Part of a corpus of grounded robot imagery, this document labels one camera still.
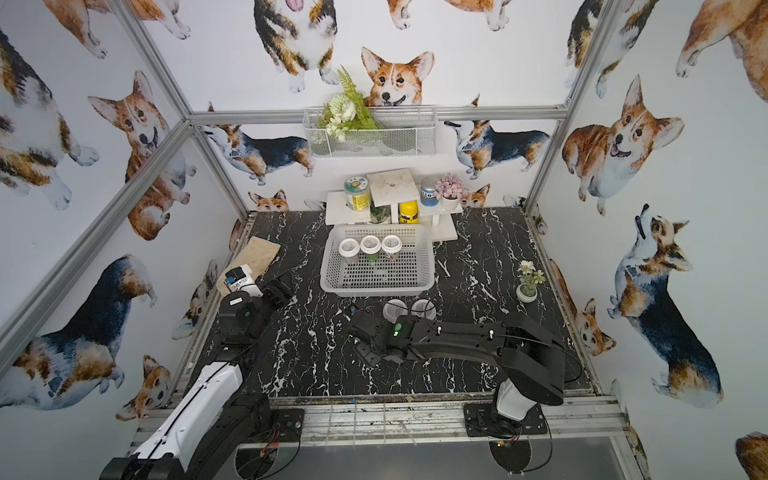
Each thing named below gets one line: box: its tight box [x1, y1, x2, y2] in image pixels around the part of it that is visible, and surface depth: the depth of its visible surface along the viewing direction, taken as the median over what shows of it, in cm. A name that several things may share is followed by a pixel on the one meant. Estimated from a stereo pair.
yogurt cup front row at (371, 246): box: [360, 235, 382, 264], surface depth 103 cm
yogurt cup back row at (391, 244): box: [382, 234, 402, 254], surface depth 103 cm
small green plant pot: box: [368, 198, 392, 224], surface depth 112 cm
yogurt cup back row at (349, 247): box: [338, 238, 360, 258], surface depth 102 cm
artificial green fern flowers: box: [317, 65, 381, 142], surface depth 82 cm
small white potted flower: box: [516, 260, 546, 303], surface depth 94 cm
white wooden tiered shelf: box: [325, 168, 464, 242], surface depth 102 cm
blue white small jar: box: [420, 176, 439, 208], surface depth 100 cm
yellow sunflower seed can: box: [344, 176, 371, 212], surface depth 99 cm
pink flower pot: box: [435, 173, 469, 211], surface depth 97 cm
